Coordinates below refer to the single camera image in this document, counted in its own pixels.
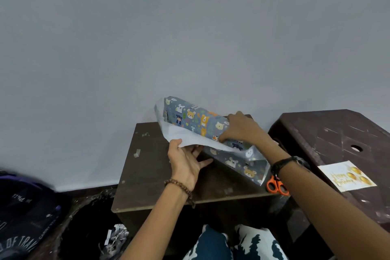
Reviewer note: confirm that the person's right forearm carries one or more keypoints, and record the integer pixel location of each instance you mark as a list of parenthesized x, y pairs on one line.
[(329, 214)]

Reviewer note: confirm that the happy birthday card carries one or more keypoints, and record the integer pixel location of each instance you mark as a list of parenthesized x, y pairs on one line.
[(338, 177)]

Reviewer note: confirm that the brown plastic stool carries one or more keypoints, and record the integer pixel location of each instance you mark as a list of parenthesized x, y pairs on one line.
[(304, 135)]

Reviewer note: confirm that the black lined trash bin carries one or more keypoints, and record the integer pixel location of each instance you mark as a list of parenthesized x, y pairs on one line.
[(82, 232)]

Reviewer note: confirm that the small dark wooden table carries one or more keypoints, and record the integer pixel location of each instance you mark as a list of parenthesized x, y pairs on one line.
[(146, 177)]

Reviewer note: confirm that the black purple backpack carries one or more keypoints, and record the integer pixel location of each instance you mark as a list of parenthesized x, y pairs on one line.
[(21, 214)]

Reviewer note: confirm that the person's left hand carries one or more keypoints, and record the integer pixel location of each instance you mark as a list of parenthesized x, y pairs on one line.
[(184, 165)]

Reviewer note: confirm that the person's left forearm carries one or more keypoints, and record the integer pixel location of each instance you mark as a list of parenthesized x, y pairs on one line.
[(152, 232)]

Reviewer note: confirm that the person's right hand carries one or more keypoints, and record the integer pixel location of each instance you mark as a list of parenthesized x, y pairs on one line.
[(246, 130)]

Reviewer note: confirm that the crumpled paper scraps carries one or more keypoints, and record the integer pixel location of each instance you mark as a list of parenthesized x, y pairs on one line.
[(117, 235)]

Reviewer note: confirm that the teal white patterned trousers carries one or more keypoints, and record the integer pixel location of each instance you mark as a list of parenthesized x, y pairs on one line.
[(210, 244)]

